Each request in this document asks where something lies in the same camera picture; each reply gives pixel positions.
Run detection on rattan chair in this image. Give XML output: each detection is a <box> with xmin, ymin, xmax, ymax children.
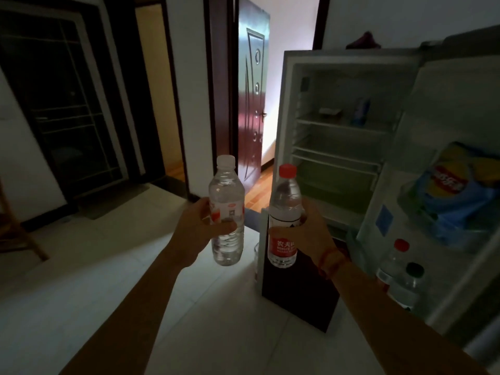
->
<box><xmin>0</xmin><ymin>179</ymin><xmax>51</xmax><ymax>263</ymax></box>

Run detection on dark red cloth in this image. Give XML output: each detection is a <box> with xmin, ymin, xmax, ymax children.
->
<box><xmin>345</xmin><ymin>31</ymin><xmax>382</xmax><ymax>51</ymax></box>

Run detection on person's right hand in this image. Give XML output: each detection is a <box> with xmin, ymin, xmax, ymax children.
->
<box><xmin>269</xmin><ymin>198</ymin><xmax>340</xmax><ymax>271</ymax></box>

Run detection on person's right forearm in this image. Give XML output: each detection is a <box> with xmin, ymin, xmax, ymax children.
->
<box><xmin>332</xmin><ymin>263</ymin><xmax>489</xmax><ymax>375</ymax></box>

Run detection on person's left forearm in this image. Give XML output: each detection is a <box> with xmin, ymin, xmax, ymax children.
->
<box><xmin>58</xmin><ymin>253</ymin><xmax>188</xmax><ymax>375</ymax></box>

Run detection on blue Lay's chips bag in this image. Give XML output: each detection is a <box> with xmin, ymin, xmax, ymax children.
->
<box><xmin>412</xmin><ymin>142</ymin><xmax>500</xmax><ymax>251</ymax></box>

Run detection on red string bracelet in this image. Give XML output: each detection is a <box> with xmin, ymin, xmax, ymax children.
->
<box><xmin>318</xmin><ymin>247</ymin><xmax>352</xmax><ymax>280</ymax></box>

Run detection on dark gridded glass door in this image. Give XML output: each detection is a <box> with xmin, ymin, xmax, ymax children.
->
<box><xmin>0</xmin><ymin>0</ymin><xmax>130</xmax><ymax>201</ymax></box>

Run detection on purple drink can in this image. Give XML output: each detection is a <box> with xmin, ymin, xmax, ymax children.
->
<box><xmin>351</xmin><ymin>97</ymin><xmax>372</xmax><ymax>128</ymax></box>

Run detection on person's left hand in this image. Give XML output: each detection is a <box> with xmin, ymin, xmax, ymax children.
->
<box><xmin>170</xmin><ymin>197</ymin><xmax>239</xmax><ymax>270</ymax></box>

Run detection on green cap water bottle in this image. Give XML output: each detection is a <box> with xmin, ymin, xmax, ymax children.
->
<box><xmin>387</xmin><ymin>262</ymin><xmax>426</xmax><ymax>312</ymax></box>

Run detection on white refrigerator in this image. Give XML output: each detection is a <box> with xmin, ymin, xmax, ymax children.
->
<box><xmin>256</xmin><ymin>25</ymin><xmax>500</xmax><ymax>375</ymax></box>

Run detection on grey doormat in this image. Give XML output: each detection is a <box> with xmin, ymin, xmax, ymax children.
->
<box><xmin>78</xmin><ymin>183</ymin><xmax>151</xmax><ymax>221</ymax></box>

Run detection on dark red wooden door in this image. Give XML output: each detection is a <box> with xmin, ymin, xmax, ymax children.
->
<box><xmin>237</xmin><ymin>0</ymin><xmax>271</xmax><ymax>192</ymax></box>

